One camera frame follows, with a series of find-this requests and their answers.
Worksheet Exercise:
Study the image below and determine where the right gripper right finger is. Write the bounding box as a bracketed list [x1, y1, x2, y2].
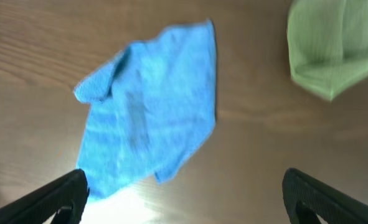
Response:
[282, 168, 368, 224]

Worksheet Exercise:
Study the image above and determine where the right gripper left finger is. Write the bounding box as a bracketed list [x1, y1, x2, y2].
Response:
[0, 169, 90, 224]

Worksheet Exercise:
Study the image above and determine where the blue microfiber cloth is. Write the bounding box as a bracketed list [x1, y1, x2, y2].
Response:
[74, 20, 217, 202]

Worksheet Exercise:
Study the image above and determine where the crumpled green microfiber cloth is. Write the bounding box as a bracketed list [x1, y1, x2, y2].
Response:
[287, 0, 368, 101]

